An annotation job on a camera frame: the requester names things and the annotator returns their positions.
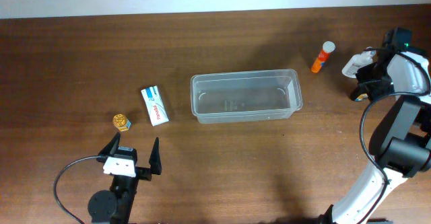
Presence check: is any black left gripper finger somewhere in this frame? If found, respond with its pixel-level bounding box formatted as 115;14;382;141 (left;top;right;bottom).
98;132;121;157
149;137;162;175

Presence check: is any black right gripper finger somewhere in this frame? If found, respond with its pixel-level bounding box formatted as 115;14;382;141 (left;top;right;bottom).
355;82;393;102
356;63;378;83

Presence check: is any dark bottle white cap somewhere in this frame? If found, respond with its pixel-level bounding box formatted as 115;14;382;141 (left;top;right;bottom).
349;88;368;102

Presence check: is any orange tube white cap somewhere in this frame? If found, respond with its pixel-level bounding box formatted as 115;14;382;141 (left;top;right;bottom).
310;41;335;73

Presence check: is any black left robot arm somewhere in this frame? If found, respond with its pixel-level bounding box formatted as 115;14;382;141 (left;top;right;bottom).
88;133;162;224

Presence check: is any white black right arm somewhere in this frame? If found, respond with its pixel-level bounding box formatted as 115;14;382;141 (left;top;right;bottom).
316;27;430;224

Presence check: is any clear plastic container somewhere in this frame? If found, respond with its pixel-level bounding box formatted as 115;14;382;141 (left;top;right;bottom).
191;69;303;124

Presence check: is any small gold-lid jar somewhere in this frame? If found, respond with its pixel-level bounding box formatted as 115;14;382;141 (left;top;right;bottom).
112;114;131;132

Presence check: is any white Panadol box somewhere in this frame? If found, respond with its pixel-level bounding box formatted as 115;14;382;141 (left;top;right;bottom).
141;85;169;126

